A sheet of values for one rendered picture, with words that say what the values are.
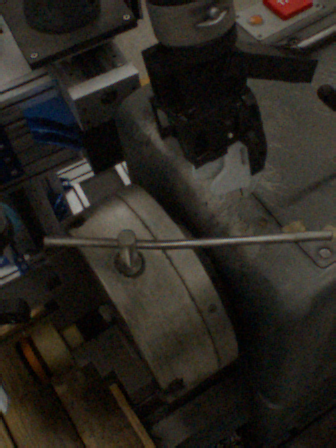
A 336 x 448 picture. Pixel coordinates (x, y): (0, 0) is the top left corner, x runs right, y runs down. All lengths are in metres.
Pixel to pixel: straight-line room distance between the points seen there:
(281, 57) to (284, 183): 0.26
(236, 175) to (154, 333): 0.25
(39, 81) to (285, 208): 0.65
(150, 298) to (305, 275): 0.20
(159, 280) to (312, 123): 0.31
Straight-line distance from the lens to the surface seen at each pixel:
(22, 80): 1.30
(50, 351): 0.90
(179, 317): 0.81
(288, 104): 0.92
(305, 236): 0.71
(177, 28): 0.54
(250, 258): 0.79
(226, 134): 0.61
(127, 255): 0.75
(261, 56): 0.60
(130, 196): 0.87
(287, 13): 1.05
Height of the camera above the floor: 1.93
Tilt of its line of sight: 57 degrees down
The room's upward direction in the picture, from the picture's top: 11 degrees counter-clockwise
